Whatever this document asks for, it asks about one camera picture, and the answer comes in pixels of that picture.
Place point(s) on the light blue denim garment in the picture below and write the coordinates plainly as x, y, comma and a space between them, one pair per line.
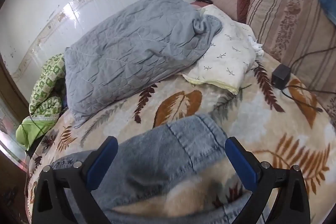
329, 1

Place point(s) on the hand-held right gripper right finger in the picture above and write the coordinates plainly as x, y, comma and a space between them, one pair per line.
240, 161

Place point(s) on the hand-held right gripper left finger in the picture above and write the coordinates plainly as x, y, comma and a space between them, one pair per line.
101, 161

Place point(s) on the grey quilted pillow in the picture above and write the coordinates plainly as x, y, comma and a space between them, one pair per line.
131, 56

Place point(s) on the green patterned blanket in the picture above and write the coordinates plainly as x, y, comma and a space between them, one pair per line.
44, 87

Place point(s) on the pink pillow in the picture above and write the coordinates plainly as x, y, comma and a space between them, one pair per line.
198, 5

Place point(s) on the leaf-print fleece blanket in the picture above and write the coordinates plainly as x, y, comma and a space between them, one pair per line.
262, 113

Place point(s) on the blue denim pants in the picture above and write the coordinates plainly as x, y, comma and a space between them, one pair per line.
157, 161

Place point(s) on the white crumpled cloth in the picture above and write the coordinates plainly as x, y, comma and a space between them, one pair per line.
256, 46

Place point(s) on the black power adapter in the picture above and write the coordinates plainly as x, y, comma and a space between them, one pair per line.
281, 75

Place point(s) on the window frame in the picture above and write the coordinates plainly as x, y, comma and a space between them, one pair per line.
10, 108

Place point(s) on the white floral pillow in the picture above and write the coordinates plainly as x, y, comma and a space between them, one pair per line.
225, 61

